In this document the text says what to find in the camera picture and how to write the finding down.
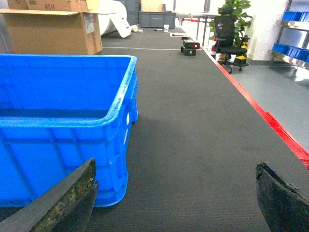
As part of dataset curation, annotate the large blue plastic crate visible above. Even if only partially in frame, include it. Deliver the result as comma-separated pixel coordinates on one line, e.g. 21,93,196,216
0,54,138,207

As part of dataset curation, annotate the open brown cardboard box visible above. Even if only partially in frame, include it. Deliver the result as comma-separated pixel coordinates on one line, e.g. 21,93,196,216
0,0,102,55

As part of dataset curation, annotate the green potted plant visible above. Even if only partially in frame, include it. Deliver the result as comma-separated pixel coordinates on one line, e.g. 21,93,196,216
209,0,253,46

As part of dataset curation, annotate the white plastic roll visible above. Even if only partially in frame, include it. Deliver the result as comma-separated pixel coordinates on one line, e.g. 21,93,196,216
98,0,131,38

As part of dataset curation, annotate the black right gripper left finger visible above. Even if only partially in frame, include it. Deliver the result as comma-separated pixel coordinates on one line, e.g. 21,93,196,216
0,158,98,232

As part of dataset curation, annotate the black device with red light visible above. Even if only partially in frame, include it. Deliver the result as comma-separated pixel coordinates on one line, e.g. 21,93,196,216
181,39,200,56

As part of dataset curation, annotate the red floor edge strip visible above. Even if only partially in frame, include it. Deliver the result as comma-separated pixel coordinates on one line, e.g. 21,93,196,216
201,47,309,169

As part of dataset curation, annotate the black office chair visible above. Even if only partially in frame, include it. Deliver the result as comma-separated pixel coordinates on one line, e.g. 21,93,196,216
214,5,249,74

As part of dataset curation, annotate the grey storage crate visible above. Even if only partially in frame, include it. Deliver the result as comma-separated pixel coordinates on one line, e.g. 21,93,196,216
127,12,176,29

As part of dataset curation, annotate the metal shelf with blue bins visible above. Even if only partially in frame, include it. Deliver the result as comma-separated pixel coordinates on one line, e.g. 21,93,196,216
268,0,309,76

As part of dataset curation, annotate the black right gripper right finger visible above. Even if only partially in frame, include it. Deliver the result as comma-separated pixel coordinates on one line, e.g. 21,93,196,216
255,162,309,232

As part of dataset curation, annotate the white paper cup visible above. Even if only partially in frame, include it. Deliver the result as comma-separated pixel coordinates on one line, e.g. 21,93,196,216
163,24,169,33

